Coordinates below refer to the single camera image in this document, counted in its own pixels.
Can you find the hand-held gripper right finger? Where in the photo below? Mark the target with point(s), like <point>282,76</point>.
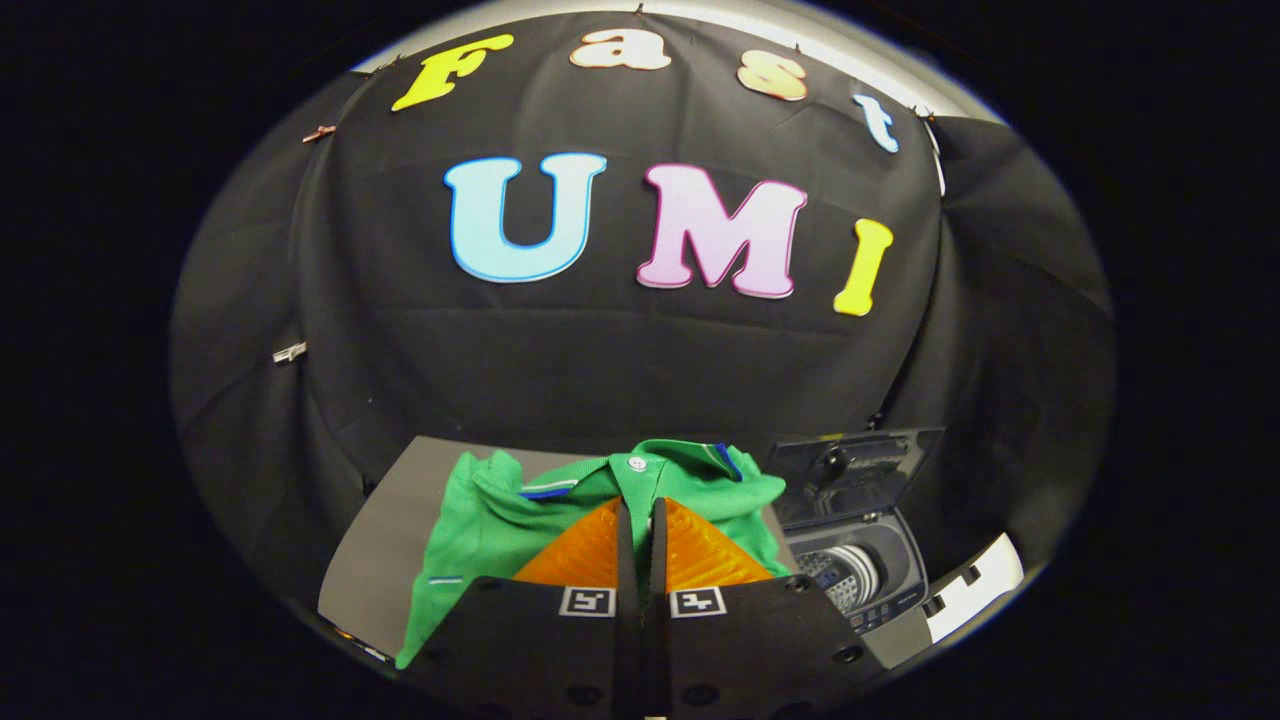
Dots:
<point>657,570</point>

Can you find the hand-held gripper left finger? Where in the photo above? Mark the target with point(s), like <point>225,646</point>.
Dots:
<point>627,570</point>

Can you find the green polo shirt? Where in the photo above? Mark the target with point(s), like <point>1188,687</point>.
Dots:
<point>480,520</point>

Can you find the grey washing machine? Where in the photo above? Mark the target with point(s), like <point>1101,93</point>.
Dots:
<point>885,560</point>

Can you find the white board with black marks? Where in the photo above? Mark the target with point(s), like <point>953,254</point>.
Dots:
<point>985,585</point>

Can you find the small white clip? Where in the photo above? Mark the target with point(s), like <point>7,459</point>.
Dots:
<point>290,352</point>

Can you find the small red clip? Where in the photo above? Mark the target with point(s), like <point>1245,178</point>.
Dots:
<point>320,132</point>

